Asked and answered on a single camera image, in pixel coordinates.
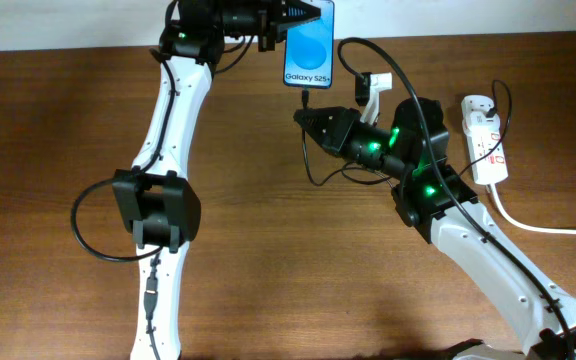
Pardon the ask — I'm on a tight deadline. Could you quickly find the white power strip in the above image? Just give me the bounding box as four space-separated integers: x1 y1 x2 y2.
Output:
461 95 508 186

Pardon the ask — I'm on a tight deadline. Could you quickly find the blue screen smartphone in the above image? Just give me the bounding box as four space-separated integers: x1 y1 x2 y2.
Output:
283 0 335 89

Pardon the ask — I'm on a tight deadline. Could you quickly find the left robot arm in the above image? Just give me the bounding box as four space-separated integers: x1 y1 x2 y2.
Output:
112 1 331 359

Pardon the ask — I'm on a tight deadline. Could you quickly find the white charger plug adapter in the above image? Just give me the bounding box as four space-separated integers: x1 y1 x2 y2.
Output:
466 108 500 132

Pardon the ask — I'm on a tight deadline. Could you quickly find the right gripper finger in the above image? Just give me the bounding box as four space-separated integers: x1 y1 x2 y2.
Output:
302 123 332 149
293 107 341 131

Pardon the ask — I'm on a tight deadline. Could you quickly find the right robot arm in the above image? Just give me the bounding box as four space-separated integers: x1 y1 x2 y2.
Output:
294 98 576 359

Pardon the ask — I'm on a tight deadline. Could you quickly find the black usb charging cable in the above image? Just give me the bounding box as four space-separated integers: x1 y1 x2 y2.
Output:
299 78 514 190

